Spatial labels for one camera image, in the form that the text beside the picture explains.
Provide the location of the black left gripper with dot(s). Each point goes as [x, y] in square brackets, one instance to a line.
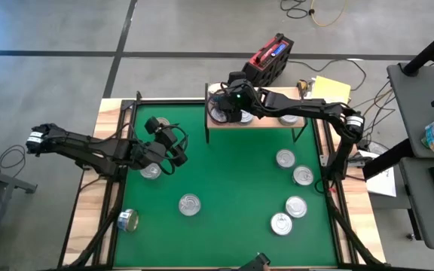
[149, 154]

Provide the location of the black table frame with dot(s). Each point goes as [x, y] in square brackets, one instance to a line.
[164, 101]

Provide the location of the red and black toolbox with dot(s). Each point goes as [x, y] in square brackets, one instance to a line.
[269, 56]

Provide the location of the black angular object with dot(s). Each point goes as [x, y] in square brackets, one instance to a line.
[258, 262]

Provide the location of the grey metal stand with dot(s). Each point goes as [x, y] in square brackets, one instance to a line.
[6, 180]

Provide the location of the blue label gold-lid can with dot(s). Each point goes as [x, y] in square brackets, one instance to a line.
[128, 220]

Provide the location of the large red albacore can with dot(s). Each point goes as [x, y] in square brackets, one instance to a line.
[216, 116]

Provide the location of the yellow paper folder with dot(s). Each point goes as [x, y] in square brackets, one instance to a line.
[332, 90]

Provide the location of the blue label tuna can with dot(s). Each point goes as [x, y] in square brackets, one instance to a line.
[285, 158]
[303, 175]

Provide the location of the red label silver-lid can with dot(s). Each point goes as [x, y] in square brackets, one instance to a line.
[281, 224]

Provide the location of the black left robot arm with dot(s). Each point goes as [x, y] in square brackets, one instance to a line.
[81, 148]

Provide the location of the wooden shelf with black legs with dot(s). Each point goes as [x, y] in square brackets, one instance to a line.
[269, 123]

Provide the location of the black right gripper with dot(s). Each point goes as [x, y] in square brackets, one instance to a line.
[241, 98]

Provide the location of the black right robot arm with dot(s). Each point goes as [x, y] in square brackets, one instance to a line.
[315, 109]

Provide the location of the black desk crossbar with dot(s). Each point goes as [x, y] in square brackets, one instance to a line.
[390, 160]

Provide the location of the large teal tuna can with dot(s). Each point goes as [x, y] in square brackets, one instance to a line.
[189, 204]
[151, 172]

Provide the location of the small yellow black gadget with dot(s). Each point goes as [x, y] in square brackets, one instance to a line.
[303, 86]

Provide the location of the black monitor pole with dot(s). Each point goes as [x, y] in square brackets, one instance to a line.
[431, 49]

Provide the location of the green table mat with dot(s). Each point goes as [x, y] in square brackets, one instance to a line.
[217, 241]

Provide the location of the white paper sheet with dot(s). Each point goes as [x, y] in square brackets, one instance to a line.
[384, 184]

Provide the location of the grey desk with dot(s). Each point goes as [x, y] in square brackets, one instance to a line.
[413, 94]

